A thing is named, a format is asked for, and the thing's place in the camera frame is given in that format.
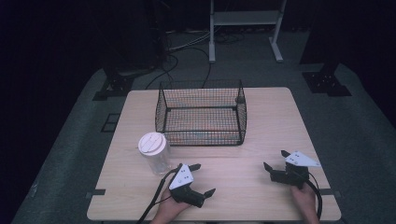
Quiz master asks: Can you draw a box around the white metal desk frame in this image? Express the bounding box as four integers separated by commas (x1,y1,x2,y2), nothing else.
208,0,288,63

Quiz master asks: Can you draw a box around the black wire mesh basket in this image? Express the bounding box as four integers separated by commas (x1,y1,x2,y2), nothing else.
154,79,248,147

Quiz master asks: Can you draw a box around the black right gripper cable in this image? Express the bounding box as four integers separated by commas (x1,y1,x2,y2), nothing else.
297,172,324,220

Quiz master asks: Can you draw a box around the dark square floor plate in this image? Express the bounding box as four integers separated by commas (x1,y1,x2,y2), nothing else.
100,113,121,133

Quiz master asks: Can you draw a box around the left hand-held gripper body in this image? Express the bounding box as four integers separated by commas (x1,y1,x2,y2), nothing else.
168,163,206,209

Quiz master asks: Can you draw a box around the clear jar with white lid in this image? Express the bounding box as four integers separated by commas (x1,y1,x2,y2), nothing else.
137,132,172,176

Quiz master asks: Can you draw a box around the black floor cable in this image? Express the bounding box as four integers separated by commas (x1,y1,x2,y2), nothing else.
144,46,180,91

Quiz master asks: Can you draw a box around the black stand with base plate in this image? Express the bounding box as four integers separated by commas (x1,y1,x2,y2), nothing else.
299,0,353,98
92,0,166,102

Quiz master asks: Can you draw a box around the person's right hand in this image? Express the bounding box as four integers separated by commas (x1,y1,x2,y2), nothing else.
290,183,321,224

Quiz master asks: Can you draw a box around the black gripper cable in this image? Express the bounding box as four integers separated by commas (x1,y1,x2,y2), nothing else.
135,167,182,224
297,172,324,220

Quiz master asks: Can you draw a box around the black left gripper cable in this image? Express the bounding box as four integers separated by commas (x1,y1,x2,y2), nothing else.
135,167,182,224

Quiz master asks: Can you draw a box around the white floor cable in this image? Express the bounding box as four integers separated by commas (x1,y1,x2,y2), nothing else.
167,30,213,53

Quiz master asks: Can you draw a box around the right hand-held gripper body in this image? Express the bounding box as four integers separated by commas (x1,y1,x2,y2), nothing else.
269,150,322,190

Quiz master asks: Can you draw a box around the person's left hand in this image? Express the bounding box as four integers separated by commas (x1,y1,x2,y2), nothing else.
149,188,191,224

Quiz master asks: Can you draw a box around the black table edge bracket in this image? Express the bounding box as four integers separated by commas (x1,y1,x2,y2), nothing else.
320,188,342,199
85,188,107,201

